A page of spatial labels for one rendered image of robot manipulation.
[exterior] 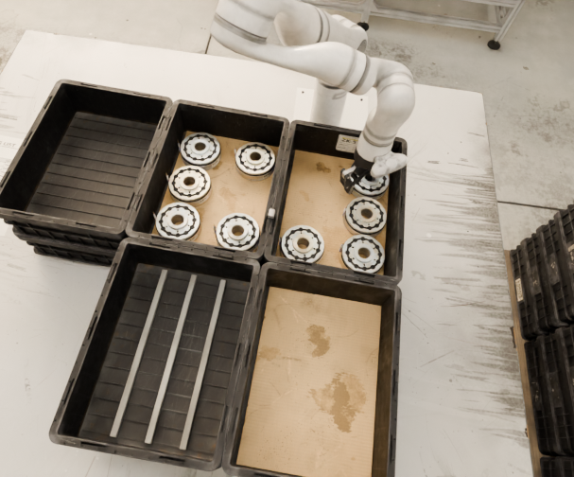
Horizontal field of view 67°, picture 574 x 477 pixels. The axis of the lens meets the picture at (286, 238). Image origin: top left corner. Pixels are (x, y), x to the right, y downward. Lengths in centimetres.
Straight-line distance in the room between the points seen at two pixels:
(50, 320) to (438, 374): 95
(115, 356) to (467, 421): 81
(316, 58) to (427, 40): 230
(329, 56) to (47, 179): 77
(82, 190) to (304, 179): 56
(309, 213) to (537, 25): 270
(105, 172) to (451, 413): 103
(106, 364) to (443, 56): 257
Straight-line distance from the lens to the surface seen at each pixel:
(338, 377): 96
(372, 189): 113
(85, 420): 99
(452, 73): 291
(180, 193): 109
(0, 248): 134
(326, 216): 109
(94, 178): 120
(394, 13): 296
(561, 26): 364
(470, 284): 128
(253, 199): 110
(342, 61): 81
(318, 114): 128
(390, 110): 86
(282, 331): 97
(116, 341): 100
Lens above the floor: 176
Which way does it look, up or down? 63 degrees down
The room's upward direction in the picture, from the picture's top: 9 degrees clockwise
